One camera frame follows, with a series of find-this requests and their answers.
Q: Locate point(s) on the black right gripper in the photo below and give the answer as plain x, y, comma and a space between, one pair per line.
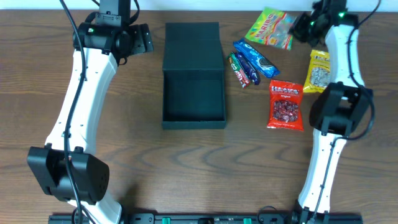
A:
301, 23

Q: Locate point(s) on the Haribo gummy bag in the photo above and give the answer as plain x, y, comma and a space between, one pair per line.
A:
272, 28

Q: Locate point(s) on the yellow Hacks candy bag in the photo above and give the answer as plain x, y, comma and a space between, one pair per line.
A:
318, 75

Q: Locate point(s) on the blue Oreo pack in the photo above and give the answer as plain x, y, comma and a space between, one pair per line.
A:
258, 61

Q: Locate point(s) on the black box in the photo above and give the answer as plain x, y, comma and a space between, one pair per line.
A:
193, 69

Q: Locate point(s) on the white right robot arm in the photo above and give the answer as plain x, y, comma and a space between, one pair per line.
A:
344, 111

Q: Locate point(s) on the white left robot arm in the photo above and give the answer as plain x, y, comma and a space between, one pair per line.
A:
66, 166

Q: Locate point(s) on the dark blue candy bar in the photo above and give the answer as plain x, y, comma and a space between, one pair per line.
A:
249, 70

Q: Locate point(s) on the green red KitKat bar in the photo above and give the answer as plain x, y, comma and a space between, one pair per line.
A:
238, 70

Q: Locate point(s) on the red Hacks candy bag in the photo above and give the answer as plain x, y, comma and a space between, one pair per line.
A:
285, 100

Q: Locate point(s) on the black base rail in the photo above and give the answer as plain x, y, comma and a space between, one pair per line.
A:
267, 218

